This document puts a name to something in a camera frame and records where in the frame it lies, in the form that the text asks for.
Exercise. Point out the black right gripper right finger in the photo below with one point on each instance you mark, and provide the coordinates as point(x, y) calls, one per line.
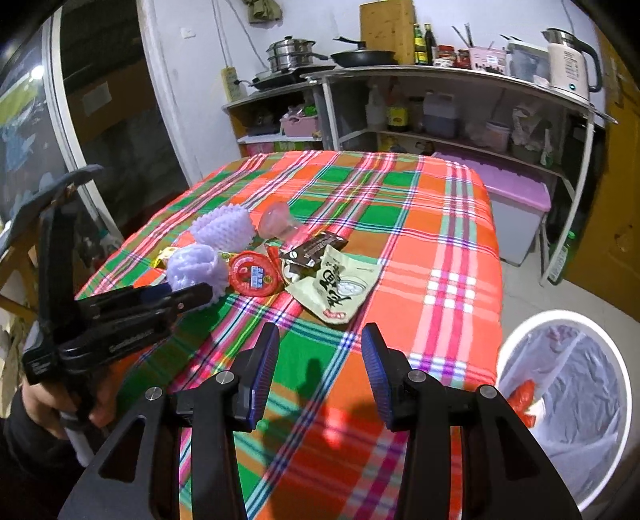
point(386, 370)

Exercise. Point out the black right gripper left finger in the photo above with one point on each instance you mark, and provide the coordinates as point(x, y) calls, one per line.
point(254, 369)

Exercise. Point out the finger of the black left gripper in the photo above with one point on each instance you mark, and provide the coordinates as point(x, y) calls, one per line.
point(130, 300)
point(117, 339)

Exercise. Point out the white foam fruit net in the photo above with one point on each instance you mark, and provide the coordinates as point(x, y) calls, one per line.
point(198, 264)

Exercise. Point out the green white snack pouch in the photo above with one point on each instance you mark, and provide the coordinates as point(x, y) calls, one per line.
point(341, 284)

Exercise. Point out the red plastic bag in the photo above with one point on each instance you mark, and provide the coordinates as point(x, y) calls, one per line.
point(521, 399)

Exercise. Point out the white round trash bin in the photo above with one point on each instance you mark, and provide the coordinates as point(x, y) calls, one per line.
point(627, 399)

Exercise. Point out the grey trash bin liner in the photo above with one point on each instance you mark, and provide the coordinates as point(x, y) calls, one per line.
point(580, 399)

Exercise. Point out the white metal kitchen shelf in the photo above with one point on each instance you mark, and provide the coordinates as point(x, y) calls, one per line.
point(424, 110)

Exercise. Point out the person's left hand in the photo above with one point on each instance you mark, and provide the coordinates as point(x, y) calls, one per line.
point(45, 402)

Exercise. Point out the red round snack lid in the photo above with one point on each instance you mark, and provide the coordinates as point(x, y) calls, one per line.
point(254, 275)

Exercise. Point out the plaid orange green tablecloth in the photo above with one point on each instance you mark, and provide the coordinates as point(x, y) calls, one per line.
point(424, 229)

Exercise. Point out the dark brown snack wrapper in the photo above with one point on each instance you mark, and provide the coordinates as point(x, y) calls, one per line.
point(309, 253)

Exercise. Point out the clear pink plastic cup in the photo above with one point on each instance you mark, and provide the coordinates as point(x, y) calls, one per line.
point(278, 222)

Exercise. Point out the green glass bottle on floor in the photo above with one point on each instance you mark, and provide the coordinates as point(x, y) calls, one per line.
point(567, 249)

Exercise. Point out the purple lidded storage box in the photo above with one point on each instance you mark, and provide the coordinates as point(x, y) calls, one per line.
point(519, 201)

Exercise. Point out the pink plastic basket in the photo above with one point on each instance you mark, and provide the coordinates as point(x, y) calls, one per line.
point(295, 126)

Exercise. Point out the white power strip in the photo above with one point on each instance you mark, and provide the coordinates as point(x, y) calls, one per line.
point(231, 83)

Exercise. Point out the yellow wooden door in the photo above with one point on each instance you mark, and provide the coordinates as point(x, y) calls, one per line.
point(607, 260)

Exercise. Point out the black induction cooktop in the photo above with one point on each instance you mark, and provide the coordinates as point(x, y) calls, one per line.
point(269, 80)

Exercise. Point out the stainless steel steamer pot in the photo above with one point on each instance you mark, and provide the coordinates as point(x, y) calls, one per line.
point(291, 53)

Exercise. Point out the olive green hanging cloth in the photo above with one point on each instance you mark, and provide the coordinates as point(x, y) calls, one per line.
point(262, 11)

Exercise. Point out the black frying pan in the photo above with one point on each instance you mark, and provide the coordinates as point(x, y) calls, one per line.
point(362, 56)

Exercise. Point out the red lidded jar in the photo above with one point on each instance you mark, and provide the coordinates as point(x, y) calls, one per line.
point(444, 55)

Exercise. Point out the green label sauce bottle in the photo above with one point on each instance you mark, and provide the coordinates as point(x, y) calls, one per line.
point(419, 46)

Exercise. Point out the pink utensil holder box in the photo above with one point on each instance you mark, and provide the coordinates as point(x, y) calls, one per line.
point(488, 60)

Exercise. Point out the dark sauce bottle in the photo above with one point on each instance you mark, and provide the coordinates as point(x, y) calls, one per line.
point(430, 43)

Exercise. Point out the clear plastic container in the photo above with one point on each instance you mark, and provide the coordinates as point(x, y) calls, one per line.
point(528, 62)

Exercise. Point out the wooden cutting board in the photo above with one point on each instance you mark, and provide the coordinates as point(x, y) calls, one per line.
point(388, 25)

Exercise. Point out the white electric kettle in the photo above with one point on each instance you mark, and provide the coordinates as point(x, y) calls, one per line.
point(575, 68)

